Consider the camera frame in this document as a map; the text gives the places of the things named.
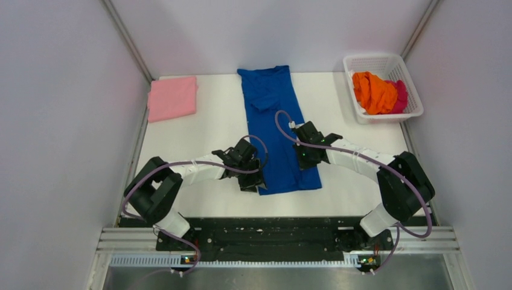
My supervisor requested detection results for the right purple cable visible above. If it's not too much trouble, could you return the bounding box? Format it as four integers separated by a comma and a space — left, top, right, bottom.
274, 110, 434, 275

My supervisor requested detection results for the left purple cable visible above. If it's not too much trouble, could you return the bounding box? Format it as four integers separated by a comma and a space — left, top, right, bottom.
120, 134, 269, 277

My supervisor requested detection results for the folded pink t shirt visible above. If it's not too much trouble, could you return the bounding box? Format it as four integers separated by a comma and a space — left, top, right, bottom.
147, 76, 198, 123

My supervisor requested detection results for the orange t shirt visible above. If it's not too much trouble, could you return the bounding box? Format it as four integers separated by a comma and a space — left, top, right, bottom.
352, 71, 398, 115

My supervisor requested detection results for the blue printed t shirt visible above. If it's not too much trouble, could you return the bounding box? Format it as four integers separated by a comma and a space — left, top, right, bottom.
237, 65, 322, 196

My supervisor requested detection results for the purple cable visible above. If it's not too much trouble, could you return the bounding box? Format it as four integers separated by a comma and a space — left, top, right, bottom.
274, 110, 434, 275
120, 134, 269, 277

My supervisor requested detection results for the aluminium rail frame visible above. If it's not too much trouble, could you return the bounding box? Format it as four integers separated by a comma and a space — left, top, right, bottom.
86, 226, 475, 289

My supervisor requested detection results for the white slotted cable duct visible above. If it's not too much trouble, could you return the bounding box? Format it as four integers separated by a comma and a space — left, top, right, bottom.
109, 254, 361, 268

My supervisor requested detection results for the white plastic laundry basket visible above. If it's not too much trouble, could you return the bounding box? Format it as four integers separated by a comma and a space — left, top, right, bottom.
343, 53, 424, 125

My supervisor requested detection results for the magenta t shirt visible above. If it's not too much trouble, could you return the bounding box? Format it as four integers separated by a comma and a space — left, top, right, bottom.
386, 80, 408, 114

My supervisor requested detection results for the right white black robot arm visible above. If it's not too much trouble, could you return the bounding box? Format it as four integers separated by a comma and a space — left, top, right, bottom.
289, 121, 435, 249

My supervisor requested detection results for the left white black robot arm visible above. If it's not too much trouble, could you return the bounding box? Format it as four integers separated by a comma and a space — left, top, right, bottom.
121, 135, 269, 250

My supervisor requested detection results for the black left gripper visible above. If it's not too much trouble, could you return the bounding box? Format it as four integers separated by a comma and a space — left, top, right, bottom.
235, 158, 267, 193

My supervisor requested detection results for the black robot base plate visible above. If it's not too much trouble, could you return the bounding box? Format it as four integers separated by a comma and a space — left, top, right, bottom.
156, 217, 393, 262

